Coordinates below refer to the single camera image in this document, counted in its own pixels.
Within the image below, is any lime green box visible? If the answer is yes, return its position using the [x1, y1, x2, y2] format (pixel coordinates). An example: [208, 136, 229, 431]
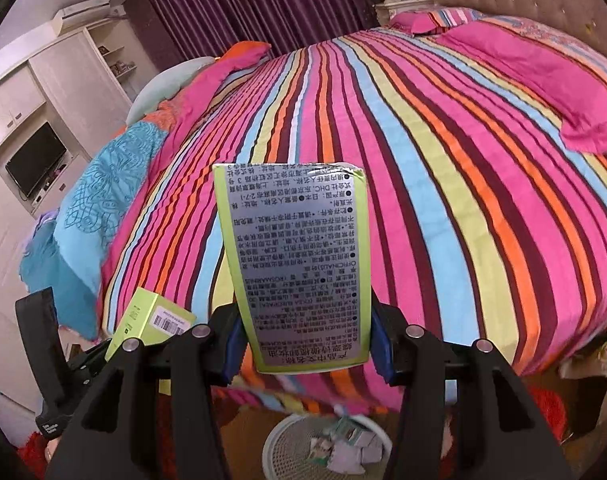
[105, 287, 197, 361]

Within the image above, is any green tissue pack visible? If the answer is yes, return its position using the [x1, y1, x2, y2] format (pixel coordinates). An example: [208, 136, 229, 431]
[307, 437, 334, 468]

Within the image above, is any red fluffy garment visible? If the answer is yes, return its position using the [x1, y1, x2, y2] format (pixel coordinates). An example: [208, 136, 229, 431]
[16, 386, 568, 479]

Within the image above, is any teal carton box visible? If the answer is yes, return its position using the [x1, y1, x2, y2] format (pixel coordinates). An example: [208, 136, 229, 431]
[326, 417, 374, 448]

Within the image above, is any blue patterned blanket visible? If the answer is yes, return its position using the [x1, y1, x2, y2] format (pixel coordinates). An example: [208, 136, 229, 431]
[18, 120, 168, 340]

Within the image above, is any white mesh waste basket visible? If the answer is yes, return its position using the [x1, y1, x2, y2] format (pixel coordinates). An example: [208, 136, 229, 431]
[261, 415, 392, 479]

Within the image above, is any striped colourful bedspread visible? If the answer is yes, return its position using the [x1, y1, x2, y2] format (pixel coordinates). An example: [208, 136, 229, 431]
[95, 6, 607, 416]

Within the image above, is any black television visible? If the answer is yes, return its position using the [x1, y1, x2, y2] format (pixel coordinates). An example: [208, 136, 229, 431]
[5, 122, 66, 197]

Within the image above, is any white wardrobe cabinet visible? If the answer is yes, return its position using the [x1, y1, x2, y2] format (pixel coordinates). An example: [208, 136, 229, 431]
[0, 16, 161, 221]

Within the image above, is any light blue pillow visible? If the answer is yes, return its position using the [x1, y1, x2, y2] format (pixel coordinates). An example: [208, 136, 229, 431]
[126, 56, 217, 126]

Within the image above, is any pink pillow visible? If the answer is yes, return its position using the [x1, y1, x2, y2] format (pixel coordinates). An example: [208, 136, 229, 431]
[388, 6, 486, 36]
[436, 15, 607, 154]

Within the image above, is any white air conditioner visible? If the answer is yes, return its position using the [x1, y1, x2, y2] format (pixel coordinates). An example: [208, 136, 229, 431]
[51, 0, 125, 36]

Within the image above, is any purple curtain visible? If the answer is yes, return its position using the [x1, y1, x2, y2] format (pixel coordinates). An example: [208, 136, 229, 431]
[147, 0, 376, 58]

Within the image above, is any white nightstand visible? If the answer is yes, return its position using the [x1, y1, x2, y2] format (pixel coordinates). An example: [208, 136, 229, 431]
[374, 0, 436, 26]

